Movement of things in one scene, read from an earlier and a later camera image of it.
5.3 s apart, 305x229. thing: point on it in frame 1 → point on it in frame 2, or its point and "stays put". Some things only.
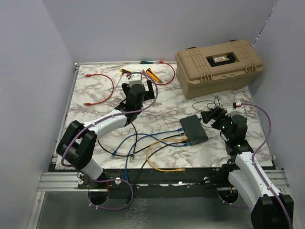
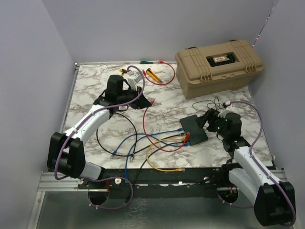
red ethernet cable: x=88 y=104 → x=187 y=136
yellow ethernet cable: x=169 y=170 stays put
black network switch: x=193 y=130 stays put
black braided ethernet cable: x=135 y=151 stays put
